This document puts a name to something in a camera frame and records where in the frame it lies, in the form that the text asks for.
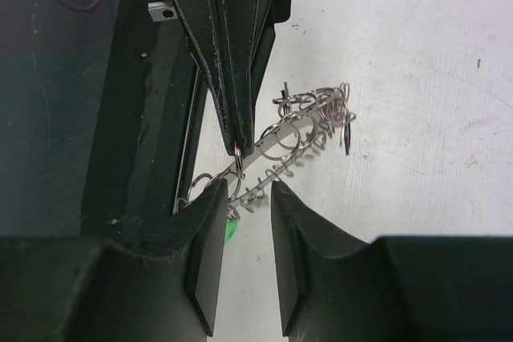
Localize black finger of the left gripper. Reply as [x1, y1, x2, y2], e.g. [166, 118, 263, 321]
[172, 0, 260, 156]
[251, 0, 292, 107]

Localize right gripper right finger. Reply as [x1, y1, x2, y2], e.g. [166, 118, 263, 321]
[271, 182, 512, 341]

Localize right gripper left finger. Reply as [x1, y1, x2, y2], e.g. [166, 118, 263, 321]
[1, 179, 228, 341]

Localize metal disc keyring holder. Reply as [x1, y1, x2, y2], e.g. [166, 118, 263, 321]
[174, 82, 356, 221]

